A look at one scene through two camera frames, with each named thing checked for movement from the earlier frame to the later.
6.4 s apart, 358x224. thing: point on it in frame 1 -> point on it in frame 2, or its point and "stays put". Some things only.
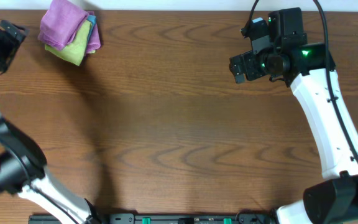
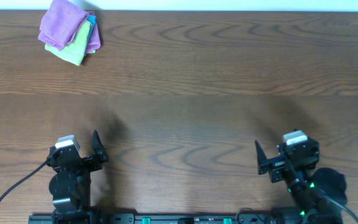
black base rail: [178, 218] stays put
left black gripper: [9, 43] -> [96, 162]
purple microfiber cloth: [59, 23] stays put
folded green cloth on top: [74, 50] stays put
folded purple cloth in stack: [94, 43] stays put
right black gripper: [248, 59] -> [276, 165]
